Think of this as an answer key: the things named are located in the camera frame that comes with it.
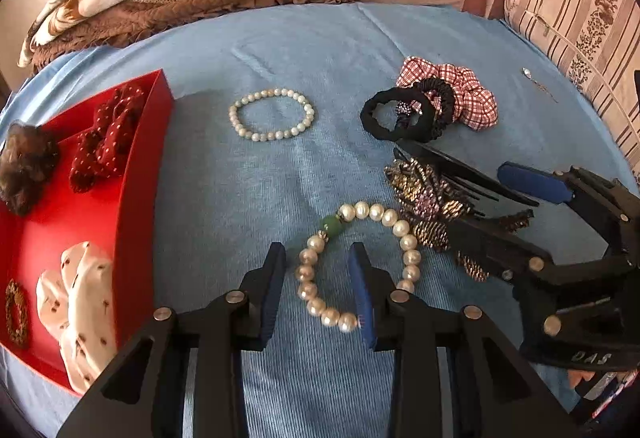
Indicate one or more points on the striped floral pillow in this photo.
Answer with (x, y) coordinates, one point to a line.
(575, 7)

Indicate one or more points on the sequin butterfly hair clip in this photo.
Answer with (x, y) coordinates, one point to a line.
(425, 198)

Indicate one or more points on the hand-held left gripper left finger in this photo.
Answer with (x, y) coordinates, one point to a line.
(272, 290)

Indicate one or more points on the brown fur scrunchie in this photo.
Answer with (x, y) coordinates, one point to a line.
(25, 167)

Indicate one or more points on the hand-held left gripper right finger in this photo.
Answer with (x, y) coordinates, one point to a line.
(361, 298)

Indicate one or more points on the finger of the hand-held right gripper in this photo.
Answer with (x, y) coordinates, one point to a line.
(535, 183)
(495, 245)

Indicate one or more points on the white patterned scrunchie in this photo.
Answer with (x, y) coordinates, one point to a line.
(82, 298)

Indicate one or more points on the brown quilt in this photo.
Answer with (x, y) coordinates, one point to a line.
(150, 17)

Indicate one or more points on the black hair comb clip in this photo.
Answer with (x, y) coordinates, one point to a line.
(450, 165)

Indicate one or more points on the black ruffled scrunchie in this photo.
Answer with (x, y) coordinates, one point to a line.
(445, 102)

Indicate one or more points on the red checked scrunchie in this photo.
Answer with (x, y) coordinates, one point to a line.
(475, 102)

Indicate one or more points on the red tray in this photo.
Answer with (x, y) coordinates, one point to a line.
(45, 238)

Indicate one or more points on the blue blanket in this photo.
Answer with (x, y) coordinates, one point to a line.
(300, 52)

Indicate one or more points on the red polka dot scrunchie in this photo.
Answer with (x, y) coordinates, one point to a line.
(107, 137)

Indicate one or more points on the silver hairpin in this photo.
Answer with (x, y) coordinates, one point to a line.
(526, 72)

